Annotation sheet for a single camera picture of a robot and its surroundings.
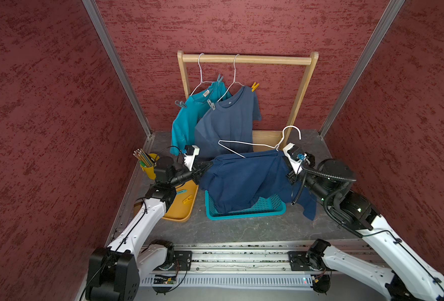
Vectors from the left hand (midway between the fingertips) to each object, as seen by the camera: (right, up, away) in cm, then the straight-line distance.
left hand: (210, 166), depth 75 cm
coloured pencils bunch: (-34, +3, +15) cm, 37 cm away
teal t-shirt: (-12, +17, +3) cm, 21 cm away
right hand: (+25, +5, -13) cm, 29 cm away
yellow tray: (-16, -23, +17) cm, 33 cm away
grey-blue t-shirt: (+6, +16, +11) cm, 20 cm away
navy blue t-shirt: (+10, -7, 0) cm, 12 cm away
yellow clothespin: (-13, -18, +15) cm, 26 cm away
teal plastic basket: (+28, -21, +14) cm, 38 cm away
